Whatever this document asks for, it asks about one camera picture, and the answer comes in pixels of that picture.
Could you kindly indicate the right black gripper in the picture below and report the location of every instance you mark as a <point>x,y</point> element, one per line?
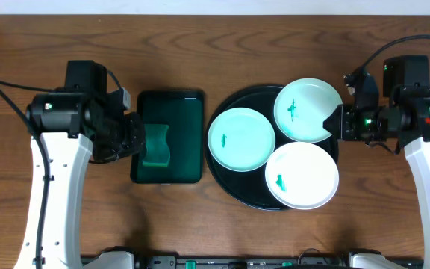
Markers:
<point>346,116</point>

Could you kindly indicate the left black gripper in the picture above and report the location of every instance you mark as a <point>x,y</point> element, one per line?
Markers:
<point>136,134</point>

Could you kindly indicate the green sponge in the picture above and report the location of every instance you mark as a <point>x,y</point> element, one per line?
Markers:
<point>157,149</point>

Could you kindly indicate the light green plate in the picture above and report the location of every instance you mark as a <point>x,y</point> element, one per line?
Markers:
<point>241,139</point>
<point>301,108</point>

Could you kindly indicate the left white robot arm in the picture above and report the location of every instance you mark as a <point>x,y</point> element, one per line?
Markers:
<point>72,126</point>

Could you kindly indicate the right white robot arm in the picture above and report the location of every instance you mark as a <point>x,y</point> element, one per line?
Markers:
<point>400,111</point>

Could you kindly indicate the rectangular dark green tray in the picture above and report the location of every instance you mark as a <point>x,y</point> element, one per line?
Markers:
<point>183,112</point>

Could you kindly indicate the round black tray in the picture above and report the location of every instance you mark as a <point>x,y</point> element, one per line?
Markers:
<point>250,188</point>

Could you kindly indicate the light green plate top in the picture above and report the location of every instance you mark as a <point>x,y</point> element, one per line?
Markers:
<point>301,108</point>

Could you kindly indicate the white plate with green stain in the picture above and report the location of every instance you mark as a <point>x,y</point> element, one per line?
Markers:
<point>302,176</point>

